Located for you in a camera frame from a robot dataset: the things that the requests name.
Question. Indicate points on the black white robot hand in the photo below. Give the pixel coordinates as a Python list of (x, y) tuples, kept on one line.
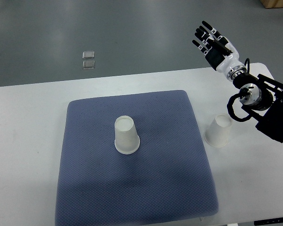
[(218, 51)]

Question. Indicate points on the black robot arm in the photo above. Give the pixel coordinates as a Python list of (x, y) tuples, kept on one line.
[(262, 99)]

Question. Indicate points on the black table control panel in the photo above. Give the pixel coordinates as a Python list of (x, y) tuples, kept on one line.
[(268, 221)]

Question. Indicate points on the blue grey fabric mat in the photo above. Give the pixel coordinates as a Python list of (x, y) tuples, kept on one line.
[(168, 178)]

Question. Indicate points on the wooden furniture corner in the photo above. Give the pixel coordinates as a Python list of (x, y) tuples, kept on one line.
[(272, 3)]

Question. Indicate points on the upper metal floor plate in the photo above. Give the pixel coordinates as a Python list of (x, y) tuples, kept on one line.
[(88, 54)]

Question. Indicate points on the white paper cup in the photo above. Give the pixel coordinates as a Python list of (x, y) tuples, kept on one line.
[(127, 140), (218, 132)]

